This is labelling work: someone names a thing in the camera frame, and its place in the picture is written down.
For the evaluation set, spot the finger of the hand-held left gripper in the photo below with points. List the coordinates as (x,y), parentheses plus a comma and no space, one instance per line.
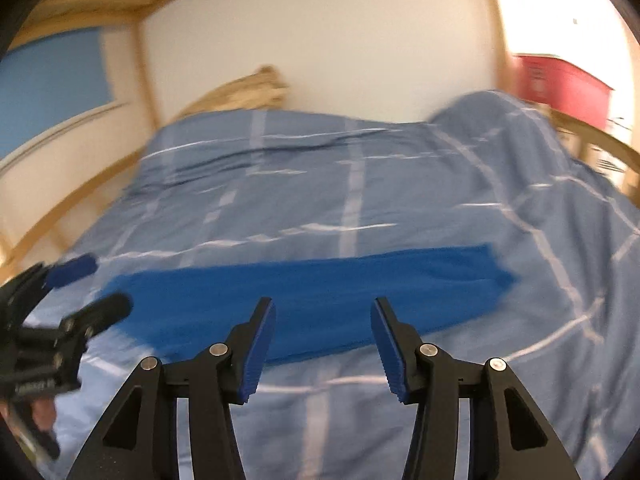
(107,307)
(75,266)

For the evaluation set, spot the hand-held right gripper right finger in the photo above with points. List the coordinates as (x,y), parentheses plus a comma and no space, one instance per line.
(389,352)

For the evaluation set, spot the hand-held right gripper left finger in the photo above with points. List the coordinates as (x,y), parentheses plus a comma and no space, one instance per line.
(259,347)

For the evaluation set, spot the blue pants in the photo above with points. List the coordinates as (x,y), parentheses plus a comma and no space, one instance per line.
(320,295)

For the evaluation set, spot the blue checked blanket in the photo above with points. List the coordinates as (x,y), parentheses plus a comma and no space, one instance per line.
(400,180)

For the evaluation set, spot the blue panel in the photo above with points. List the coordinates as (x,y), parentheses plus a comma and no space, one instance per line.
(50,87)

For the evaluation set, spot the beige cloth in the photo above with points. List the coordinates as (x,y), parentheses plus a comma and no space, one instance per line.
(247,92)

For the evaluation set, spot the red cabinet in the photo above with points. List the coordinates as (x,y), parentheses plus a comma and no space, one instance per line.
(560,87)

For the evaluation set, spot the wooden bed frame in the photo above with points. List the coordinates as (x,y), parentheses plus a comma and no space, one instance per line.
(142,60)

